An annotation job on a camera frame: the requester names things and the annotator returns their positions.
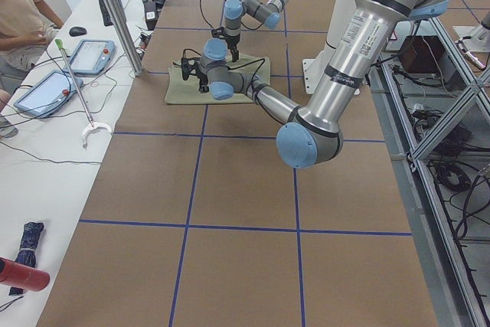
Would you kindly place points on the upper blue teach pendant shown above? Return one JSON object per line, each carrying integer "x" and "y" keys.
{"x": 91, "y": 57}

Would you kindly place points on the seated person in beige shirt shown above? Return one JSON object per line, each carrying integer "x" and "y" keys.
{"x": 27, "y": 28}

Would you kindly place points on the black computer mouse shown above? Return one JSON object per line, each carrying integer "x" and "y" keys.
{"x": 77, "y": 31}

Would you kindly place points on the lower blue teach pendant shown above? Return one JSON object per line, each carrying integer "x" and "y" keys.
{"x": 48, "y": 95}

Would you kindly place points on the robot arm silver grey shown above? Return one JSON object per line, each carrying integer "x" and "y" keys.
{"x": 310, "y": 134}
{"x": 267, "y": 14}

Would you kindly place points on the black power adapter with label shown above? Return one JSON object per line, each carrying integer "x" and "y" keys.
{"x": 151, "y": 14}

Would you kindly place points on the blue teach pendant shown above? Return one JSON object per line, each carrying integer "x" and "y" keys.
{"x": 48, "y": 95}
{"x": 91, "y": 57}

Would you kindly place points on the aluminium frame rail right side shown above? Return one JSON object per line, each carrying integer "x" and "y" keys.
{"x": 438, "y": 135}

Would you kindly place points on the black box under frame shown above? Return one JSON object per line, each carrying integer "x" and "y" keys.
{"x": 410, "y": 54}

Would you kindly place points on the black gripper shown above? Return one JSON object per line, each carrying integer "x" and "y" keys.
{"x": 202, "y": 76}
{"x": 232, "y": 42}

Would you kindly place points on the olive green long-sleeve shirt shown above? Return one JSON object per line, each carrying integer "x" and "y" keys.
{"x": 222, "y": 89}

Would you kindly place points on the white camera mast with base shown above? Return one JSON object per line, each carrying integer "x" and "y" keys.
{"x": 313, "y": 68}

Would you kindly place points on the reacher grabber stick white claw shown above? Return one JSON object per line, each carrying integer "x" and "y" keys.
{"x": 92, "y": 124}

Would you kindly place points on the folded dark blue umbrella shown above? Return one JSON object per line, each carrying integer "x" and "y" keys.
{"x": 28, "y": 245}

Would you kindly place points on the black keyboard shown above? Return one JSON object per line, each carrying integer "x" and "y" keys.
{"x": 107, "y": 21}

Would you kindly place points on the red cylinder bottle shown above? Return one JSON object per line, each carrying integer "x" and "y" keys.
{"x": 22, "y": 276}

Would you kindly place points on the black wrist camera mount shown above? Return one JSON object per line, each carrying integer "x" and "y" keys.
{"x": 219, "y": 33}
{"x": 189, "y": 67}

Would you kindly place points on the aluminium frame post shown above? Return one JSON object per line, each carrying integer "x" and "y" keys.
{"x": 117, "y": 15}

